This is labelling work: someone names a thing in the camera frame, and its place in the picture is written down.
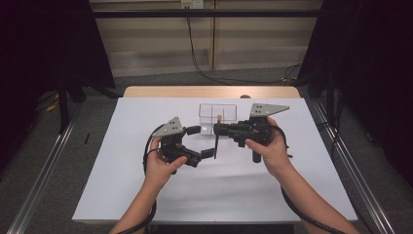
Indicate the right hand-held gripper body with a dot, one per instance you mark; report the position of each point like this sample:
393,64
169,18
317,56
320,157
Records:
253,130

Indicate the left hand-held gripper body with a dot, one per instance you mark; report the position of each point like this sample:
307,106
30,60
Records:
168,128

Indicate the black makeup brush orange bristles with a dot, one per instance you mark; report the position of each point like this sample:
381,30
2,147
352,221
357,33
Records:
216,146

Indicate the clear plastic organizer box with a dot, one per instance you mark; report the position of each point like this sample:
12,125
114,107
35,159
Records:
227,112

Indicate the person's right hand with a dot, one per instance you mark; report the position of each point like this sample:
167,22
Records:
276,156

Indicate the person's left hand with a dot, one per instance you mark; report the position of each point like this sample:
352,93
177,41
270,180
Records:
157,169

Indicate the white table mat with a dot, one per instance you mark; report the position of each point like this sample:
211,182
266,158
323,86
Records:
227,195

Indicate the small black stick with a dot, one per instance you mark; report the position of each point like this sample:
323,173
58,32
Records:
87,138

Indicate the black metal stand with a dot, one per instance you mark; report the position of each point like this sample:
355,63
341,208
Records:
330,97
63,107

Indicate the black horizontal bar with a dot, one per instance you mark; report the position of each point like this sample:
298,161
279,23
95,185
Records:
195,13

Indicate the dark curtain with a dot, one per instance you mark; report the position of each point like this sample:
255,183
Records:
39,65
373,65

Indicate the white wall socket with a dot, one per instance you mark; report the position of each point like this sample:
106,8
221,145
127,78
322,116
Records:
192,4

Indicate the aluminium floor rail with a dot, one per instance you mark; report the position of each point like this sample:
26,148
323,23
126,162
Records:
367,195
42,182

